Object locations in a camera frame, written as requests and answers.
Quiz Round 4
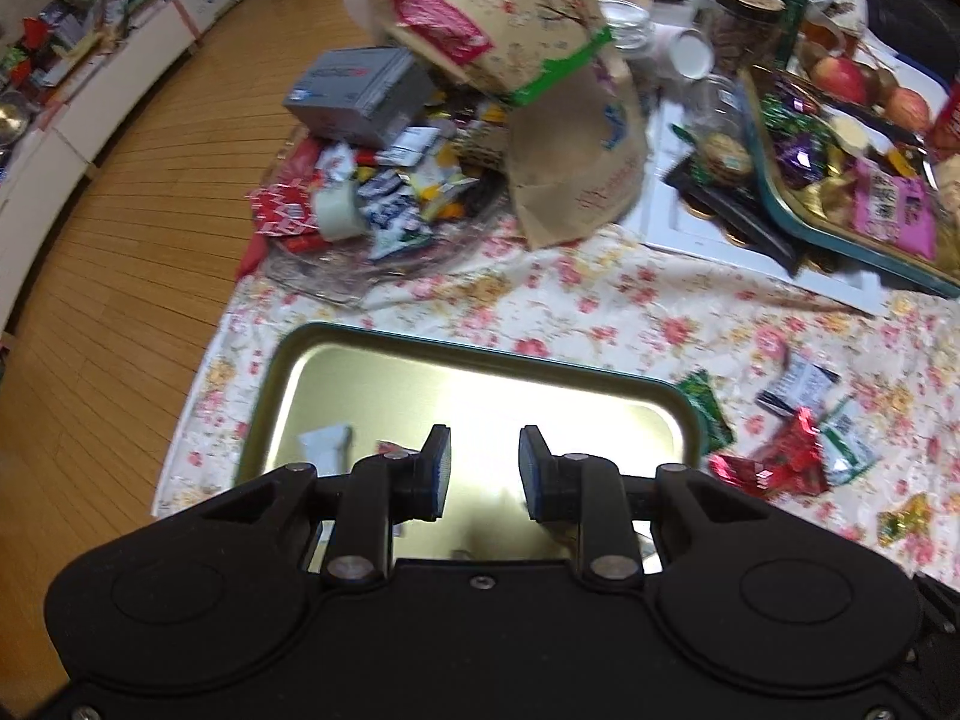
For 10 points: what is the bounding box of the pink snack packet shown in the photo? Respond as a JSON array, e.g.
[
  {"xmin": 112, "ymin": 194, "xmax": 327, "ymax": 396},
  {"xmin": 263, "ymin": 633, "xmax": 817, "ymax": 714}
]
[{"xmin": 851, "ymin": 157, "xmax": 938, "ymax": 260}]

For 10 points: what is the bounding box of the tape roll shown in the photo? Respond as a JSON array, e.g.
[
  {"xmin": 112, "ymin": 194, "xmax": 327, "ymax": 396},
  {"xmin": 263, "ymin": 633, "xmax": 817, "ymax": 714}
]
[{"xmin": 311, "ymin": 180, "xmax": 368, "ymax": 242}]

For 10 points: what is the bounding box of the white black snack packet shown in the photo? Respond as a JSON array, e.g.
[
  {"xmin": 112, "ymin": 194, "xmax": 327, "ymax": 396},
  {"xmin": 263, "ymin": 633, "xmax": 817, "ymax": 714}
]
[{"xmin": 756, "ymin": 356, "xmax": 841, "ymax": 417}]

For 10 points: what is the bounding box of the white green snack packet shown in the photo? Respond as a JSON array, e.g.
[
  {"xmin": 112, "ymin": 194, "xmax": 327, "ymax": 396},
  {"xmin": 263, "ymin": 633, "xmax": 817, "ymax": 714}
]
[{"xmin": 817, "ymin": 396, "xmax": 878, "ymax": 487}]

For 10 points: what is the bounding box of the red patterned packet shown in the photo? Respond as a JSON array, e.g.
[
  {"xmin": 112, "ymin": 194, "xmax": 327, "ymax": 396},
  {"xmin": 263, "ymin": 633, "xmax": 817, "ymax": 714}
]
[{"xmin": 246, "ymin": 176, "xmax": 320, "ymax": 239}]

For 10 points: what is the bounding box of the glass plate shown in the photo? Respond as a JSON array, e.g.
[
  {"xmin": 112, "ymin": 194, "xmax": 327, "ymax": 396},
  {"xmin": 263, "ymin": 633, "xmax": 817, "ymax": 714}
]
[{"xmin": 259, "ymin": 142, "xmax": 518, "ymax": 308}]

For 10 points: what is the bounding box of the red apple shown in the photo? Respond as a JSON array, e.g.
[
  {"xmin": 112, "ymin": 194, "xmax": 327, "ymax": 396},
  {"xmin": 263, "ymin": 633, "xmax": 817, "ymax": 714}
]
[
  {"xmin": 885, "ymin": 86, "xmax": 935, "ymax": 132},
  {"xmin": 810, "ymin": 56, "xmax": 871, "ymax": 106}
]

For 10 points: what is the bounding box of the red snack packet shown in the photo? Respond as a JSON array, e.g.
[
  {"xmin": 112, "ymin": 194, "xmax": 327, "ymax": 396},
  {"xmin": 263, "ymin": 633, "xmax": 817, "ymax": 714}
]
[{"xmin": 709, "ymin": 406, "xmax": 830, "ymax": 497}]

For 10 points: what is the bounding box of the long white snack packet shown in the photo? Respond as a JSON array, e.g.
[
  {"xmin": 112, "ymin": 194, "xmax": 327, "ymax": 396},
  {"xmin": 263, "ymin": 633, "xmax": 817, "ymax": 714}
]
[{"xmin": 298, "ymin": 424, "xmax": 353, "ymax": 477}]

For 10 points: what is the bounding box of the metal bowl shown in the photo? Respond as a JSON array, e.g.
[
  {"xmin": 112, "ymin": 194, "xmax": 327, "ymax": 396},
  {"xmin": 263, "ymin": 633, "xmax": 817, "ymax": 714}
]
[{"xmin": 0, "ymin": 90, "xmax": 35, "ymax": 147}]

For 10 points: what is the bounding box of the grey cardboard box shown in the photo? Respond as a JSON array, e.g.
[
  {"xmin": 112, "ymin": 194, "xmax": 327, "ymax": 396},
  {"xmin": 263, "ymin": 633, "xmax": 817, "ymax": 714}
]
[{"xmin": 283, "ymin": 45, "xmax": 437, "ymax": 147}]

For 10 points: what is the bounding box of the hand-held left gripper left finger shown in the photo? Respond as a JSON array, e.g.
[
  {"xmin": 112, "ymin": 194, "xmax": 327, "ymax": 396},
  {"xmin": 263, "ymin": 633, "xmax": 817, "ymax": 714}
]
[{"xmin": 202, "ymin": 424, "xmax": 453, "ymax": 590}]

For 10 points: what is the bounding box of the glass jar with cookies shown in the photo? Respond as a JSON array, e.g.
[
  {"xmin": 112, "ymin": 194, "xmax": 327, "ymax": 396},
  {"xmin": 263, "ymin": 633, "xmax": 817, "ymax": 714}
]
[{"xmin": 686, "ymin": 75, "xmax": 755, "ymax": 188}]

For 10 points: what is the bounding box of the kraft bag with red label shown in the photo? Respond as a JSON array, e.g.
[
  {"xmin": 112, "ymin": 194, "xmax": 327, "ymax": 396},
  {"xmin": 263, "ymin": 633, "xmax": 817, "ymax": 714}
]
[{"xmin": 373, "ymin": 0, "xmax": 612, "ymax": 107}]

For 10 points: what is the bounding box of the heap of foil wrapped candies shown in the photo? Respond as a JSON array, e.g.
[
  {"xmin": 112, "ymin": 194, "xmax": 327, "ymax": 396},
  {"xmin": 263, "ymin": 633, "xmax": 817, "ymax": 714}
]
[{"xmin": 761, "ymin": 86, "xmax": 848, "ymax": 192}]

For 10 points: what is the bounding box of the teal tray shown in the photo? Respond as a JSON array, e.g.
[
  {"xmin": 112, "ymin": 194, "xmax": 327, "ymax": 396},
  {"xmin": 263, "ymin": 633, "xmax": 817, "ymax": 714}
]
[{"xmin": 739, "ymin": 64, "xmax": 960, "ymax": 297}]

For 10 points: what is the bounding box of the white paper cup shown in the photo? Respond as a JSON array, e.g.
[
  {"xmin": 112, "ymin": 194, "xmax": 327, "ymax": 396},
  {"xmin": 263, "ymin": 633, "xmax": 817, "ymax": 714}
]
[{"xmin": 652, "ymin": 22, "xmax": 713, "ymax": 80}]

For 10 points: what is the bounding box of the white low cabinet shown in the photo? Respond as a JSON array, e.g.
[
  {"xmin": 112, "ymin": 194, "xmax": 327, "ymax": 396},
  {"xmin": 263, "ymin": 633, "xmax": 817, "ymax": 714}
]
[{"xmin": 0, "ymin": 0, "xmax": 203, "ymax": 331}]

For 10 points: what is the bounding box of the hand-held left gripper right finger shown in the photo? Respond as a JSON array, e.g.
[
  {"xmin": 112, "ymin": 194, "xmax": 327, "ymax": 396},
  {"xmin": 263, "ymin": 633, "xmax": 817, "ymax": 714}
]
[{"xmin": 519, "ymin": 424, "xmax": 773, "ymax": 592}]

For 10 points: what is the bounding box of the green can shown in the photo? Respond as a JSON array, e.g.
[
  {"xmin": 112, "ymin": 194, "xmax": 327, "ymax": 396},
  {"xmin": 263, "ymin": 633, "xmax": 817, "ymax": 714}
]
[{"xmin": 757, "ymin": 0, "xmax": 811, "ymax": 68}]

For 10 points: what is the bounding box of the gold metal tray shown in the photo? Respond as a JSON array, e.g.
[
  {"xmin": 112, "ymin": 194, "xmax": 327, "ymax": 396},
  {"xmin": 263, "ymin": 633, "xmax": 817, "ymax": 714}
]
[{"xmin": 234, "ymin": 321, "xmax": 702, "ymax": 563}]

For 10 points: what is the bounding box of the yellow foil candy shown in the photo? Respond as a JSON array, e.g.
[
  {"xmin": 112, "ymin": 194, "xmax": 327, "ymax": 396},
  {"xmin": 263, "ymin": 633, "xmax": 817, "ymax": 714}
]
[{"xmin": 877, "ymin": 493, "xmax": 935, "ymax": 548}]

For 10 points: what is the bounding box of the pile of small snack packets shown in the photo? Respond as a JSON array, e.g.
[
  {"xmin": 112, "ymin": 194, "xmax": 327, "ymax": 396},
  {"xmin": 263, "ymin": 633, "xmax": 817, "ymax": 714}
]
[{"xmin": 315, "ymin": 101, "xmax": 518, "ymax": 263}]

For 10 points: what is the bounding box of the glass jar with cork lid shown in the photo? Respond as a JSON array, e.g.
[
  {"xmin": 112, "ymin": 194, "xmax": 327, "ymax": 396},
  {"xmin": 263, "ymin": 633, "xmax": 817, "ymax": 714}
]
[{"xmin": 705, "ymin": 0, "xmax": 787, "ymax": 76}]

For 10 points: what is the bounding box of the black tray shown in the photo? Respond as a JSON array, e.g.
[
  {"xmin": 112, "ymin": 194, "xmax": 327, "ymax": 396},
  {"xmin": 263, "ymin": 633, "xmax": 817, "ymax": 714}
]
[{"xmin": 664, "ymin": 154, "xmax": 800, "ymax": 275}]

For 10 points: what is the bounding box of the red can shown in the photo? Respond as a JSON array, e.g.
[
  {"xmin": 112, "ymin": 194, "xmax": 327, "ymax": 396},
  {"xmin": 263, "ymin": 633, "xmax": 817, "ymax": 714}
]
[{"xmin": 926, "ymin": 79, "xmax": 960, "ymax": 158}]

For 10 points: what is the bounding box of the white flat board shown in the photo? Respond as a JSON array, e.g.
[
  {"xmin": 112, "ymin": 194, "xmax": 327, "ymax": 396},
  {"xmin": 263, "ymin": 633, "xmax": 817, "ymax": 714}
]
[{"xmin": 637, "ymin": 101, "xmax": 901, "ymax": 316}]

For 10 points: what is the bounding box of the dark green candy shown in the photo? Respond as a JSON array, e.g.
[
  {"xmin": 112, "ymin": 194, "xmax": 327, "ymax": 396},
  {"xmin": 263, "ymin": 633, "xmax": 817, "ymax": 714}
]
[{"xmin": 679, "ymin": 369, "xmax": 734, "ymax": 455}]

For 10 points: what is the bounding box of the floral tablecloth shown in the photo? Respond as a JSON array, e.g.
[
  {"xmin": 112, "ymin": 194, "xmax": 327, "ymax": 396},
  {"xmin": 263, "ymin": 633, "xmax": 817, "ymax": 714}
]
[{"xmin": 150, "ymin": 217, "xmax": 960, "ymax": 593}]

